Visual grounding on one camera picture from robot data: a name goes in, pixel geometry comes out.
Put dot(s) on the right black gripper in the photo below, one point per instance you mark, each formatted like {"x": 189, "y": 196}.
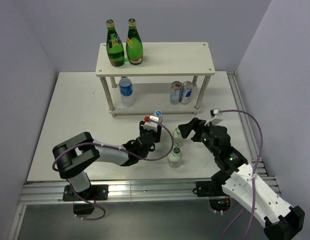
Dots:
{"x": 186, "y": 128}

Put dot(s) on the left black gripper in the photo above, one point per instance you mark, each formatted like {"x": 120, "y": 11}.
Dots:
{"x": 156, "y": 134}

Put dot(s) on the blue label water bottle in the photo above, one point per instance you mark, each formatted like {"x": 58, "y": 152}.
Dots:
{"x": 158, "y": 116}
{"x": 126, "y": 91}

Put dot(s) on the green glass bottle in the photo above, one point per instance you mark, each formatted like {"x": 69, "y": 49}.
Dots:
{"x": 134, "y": 45}
{"x": 114, "y": 46}

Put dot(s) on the green glass bottle front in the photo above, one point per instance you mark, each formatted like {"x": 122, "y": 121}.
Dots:
{"x": 134, "y": 45}

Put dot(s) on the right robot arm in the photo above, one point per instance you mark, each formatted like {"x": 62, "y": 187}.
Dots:
{"x": 235, "y": 178}

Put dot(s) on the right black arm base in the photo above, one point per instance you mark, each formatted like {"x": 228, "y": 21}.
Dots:
{"x": 218, "y": 200}

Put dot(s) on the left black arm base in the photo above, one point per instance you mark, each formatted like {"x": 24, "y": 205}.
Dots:
{"x": 85, "y": 202}

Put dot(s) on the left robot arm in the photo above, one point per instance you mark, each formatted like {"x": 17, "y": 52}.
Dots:
{"x": 74, "y": 155}

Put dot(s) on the white two-tier shelf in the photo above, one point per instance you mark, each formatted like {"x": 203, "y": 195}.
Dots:
{"x": 163, "y": 63}

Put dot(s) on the clear soda bottle rear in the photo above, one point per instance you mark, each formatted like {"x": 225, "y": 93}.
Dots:
{"x": 178, "y": 140}

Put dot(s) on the clear soda bottle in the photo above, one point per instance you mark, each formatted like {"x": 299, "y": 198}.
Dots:
{"x": 178, "y": 140}
{"x": 174, "y": 158}

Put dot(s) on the clear soda bottle front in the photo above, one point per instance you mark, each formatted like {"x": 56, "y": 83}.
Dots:
{"x": 174, "y": 158}

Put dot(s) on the light blue drink can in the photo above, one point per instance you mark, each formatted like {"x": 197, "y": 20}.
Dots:
{"x": 175, "y": 92}

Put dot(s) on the silver blue energy drink can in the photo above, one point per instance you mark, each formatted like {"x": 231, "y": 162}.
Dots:
{"x": 186, "y": 92}

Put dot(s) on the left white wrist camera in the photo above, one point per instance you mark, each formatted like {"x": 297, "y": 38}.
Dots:
{"x": 151, "y": 123}

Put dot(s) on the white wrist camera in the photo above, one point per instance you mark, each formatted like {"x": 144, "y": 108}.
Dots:
{"x": 216, "y": 117}
{"x": 151, "y": 123}

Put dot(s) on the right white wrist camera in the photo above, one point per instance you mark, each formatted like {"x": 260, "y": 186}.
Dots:
{"x": 216, "y": 117}

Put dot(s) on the aluminium front rail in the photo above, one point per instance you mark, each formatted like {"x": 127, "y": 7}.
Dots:
{"x": 118, "y": 191}

